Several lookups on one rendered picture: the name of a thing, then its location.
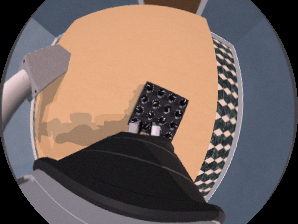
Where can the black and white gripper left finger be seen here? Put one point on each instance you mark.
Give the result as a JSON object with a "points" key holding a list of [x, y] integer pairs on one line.
{"points": [[136, 126]]}

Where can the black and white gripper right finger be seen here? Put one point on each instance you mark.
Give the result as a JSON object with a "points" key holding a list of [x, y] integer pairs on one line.
{"points": [[154, 130]]}

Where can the black knob box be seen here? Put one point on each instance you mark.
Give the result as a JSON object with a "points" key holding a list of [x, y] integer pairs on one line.
{"points": [[147, 105]]}

